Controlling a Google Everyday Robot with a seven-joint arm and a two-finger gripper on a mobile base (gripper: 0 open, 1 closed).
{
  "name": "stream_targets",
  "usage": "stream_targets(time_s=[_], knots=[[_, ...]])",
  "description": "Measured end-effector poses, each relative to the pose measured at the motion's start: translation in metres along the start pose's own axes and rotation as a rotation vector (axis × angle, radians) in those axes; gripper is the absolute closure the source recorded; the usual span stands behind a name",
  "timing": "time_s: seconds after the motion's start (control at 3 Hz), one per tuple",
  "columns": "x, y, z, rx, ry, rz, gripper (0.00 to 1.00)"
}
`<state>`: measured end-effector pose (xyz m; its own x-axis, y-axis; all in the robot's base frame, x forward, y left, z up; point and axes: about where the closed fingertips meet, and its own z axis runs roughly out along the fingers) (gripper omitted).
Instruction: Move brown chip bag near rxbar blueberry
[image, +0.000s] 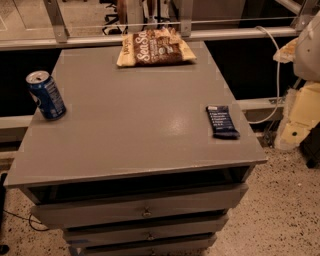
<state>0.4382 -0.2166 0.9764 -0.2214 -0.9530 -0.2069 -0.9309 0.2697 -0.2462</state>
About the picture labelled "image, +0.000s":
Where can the grey bottom drawer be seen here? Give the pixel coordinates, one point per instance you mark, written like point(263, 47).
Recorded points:
point(156, 247)

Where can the grey drawer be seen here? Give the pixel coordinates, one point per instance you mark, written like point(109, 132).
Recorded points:
point(156, 247)
point(145, 206)
point(148, 230)

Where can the blue soda can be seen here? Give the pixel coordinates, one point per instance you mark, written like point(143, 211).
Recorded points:
point(48, 99)

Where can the metal railing frame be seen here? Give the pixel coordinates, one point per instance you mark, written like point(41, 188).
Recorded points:
point(178, 21)

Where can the grey drawer cabinet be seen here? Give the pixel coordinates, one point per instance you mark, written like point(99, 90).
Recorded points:
point(132, 131)

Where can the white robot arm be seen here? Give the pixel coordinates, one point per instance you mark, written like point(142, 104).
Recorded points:
point(306, 64)

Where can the grey top drawer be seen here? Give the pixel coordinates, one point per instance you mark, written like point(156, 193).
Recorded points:
point(145, 206)

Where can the blue rxbar blueberry bar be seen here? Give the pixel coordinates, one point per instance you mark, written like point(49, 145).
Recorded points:
point(221, 122)

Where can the brown chip bag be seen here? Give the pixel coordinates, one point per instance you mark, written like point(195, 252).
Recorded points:
point(154, 47)

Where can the grey middle drawer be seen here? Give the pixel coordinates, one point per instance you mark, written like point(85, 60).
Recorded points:
point(148, 230)

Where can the black office chair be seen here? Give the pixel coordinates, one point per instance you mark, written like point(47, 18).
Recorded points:
point(115, 22)

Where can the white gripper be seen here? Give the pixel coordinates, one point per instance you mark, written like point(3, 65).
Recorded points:
point(308, 51)

